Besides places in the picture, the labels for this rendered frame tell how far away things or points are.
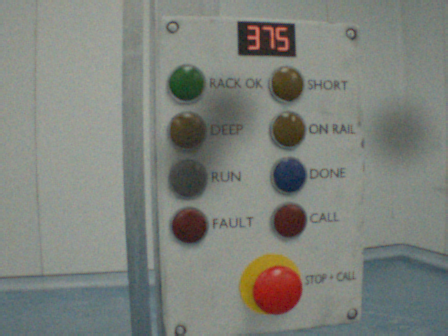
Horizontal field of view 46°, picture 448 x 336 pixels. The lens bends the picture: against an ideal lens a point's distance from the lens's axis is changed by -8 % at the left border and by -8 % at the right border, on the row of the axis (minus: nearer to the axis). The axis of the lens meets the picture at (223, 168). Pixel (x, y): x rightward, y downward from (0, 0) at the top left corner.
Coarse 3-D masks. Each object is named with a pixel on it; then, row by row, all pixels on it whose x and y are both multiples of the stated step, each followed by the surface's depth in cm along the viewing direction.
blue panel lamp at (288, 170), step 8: (288, 160) 44; (296, 160) 44; (280, 168) 44; (288, 168) 44; (296, 168) 44; (280, 176) 44; (288, 176) 44; (296, 176) 44; (304, 176) 44; (280, 184) 44; (288, 184) 44; (296, 184) 44
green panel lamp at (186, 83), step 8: (176, 72) 42; (184, 72) 42; (192, 72) 42; (176, 80) 42; (184, 80) 42; (192, 80) 42; (200, 80) 42; (176, 88) 42; (184, 88) 42; (192, 88) 42; (200, 88) 42; (176, 96) 42; (184, 96) 42; (192, 96) 42
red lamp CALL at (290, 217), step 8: (280, 208) 44; (288, 208) 44; (296, 208) 44; (280, 216) 44; (288, 216) 44; (296, 216) 44; (304, 216) 45; (280, 224) 44; (288, 224) 44; (296, 224) 44; (304, 224) 45; (280, 232) 44; (288, 232) 44; (296, 232) 44
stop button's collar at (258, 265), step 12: (252, 264) 44; (264, 264) 44; (276, 264) 45; (288, 264) 45; (252, 276) 44; (300, 276) 45; (348, 276) 46; (240, 288) 44; (252, 288) 44; (252, 300) 44; (264, 312) 45
